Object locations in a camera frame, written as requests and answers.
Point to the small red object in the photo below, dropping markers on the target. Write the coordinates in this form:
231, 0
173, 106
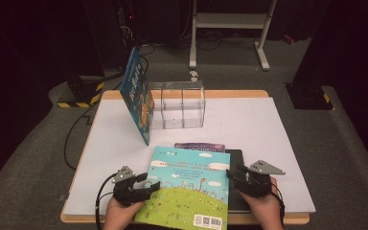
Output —
289, 39

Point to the small white caster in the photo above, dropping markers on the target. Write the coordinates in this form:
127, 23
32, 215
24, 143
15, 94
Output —
194, 75

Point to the white metal stand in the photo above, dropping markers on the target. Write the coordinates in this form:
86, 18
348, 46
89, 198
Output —
230, 20

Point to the wooden table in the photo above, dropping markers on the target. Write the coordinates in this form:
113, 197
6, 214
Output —
236, 93

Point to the purple paperback book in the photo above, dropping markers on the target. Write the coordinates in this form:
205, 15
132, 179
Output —
201, 147

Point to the black yellow striped stand base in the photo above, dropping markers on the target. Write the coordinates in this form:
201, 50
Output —
306, 99
80, 92

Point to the dark blue hardcover picture book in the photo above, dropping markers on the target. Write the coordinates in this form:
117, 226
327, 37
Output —
137, 96

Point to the person's right hand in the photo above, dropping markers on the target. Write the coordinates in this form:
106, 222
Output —
268, 214

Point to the black hardcover book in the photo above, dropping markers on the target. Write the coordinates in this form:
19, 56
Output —
236, 204

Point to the clear acrylic book rack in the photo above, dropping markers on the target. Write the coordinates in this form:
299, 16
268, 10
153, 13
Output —
188, 123

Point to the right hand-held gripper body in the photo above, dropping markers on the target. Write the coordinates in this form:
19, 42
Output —
258, 182

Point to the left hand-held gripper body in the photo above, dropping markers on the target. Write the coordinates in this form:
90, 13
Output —
124, 188

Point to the person's left hand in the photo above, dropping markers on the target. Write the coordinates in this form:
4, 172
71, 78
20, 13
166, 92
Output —
119, 217

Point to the light blue thin picture book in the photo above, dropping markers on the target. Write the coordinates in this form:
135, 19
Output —
188, 198

